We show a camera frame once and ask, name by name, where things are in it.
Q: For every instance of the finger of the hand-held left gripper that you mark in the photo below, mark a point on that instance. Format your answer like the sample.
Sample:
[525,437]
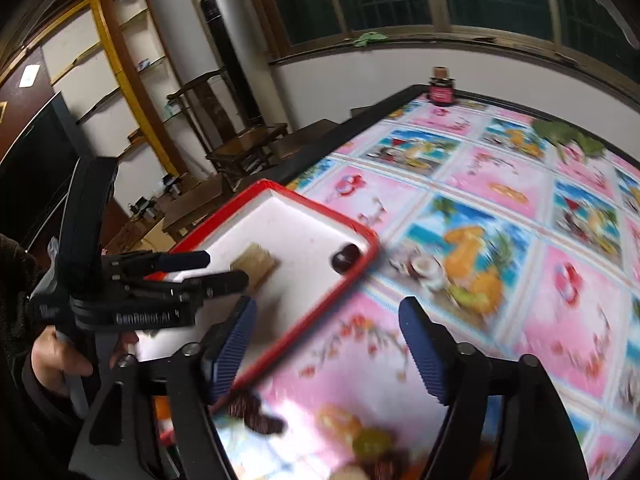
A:
[185,260]
[225,281]

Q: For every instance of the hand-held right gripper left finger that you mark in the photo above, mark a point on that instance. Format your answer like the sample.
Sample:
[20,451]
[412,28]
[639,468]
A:
[234,355]

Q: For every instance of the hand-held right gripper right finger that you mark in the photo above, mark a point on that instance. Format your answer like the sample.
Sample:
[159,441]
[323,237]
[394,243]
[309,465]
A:
[425,355]

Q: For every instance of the beige square cracker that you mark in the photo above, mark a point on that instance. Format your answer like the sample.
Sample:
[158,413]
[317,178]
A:
[257,261]

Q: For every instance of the red tray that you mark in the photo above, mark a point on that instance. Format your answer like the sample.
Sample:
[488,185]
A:
[310,230]

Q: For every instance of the person's left hand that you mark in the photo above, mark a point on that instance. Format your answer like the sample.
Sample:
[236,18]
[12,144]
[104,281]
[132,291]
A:
[57,360]

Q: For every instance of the low wooden table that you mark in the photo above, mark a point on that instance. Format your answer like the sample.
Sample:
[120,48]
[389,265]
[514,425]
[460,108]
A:
[192,205]

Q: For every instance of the black television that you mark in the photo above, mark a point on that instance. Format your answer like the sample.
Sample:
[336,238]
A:
[40,160]

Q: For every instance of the dark wooden chair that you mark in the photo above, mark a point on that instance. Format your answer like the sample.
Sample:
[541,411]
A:
[240,145]

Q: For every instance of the printed fruit tablecloth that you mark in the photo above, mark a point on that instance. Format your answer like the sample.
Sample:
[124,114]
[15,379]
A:
[500,185]

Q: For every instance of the standing air conditioner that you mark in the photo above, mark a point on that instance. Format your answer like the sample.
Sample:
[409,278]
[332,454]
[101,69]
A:
[225,20]

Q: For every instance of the green cloth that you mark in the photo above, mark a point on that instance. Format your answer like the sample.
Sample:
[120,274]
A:
[557,132]

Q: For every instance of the dark jar with red label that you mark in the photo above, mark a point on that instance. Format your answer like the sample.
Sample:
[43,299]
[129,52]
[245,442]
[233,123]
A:
[441,91]

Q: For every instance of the green rag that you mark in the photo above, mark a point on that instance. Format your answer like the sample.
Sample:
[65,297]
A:
[369,38]

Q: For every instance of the wooden wall shelf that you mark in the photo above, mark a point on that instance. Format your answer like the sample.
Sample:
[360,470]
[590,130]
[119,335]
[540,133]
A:
[134,80]

